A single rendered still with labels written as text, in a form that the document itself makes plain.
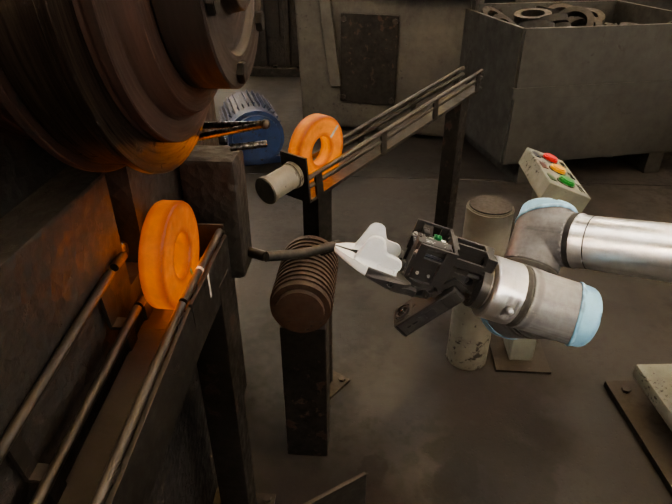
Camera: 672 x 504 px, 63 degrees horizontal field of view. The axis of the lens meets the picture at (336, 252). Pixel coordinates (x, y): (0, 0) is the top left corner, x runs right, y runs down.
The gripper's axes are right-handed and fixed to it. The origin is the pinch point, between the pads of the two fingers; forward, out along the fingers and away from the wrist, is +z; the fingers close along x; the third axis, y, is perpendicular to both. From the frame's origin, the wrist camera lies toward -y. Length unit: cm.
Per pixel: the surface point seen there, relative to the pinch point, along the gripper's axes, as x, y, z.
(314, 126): -47.8, -0.8, 9.1
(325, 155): -52, -8, 5
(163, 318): 5.4, -15.8, 21.0
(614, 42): -204, 26, -107
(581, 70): -200, 11, -99
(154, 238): 5.7, -2.8, 24.0
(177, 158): 3.3, 7.9, 23.5
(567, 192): -56, 1, -52
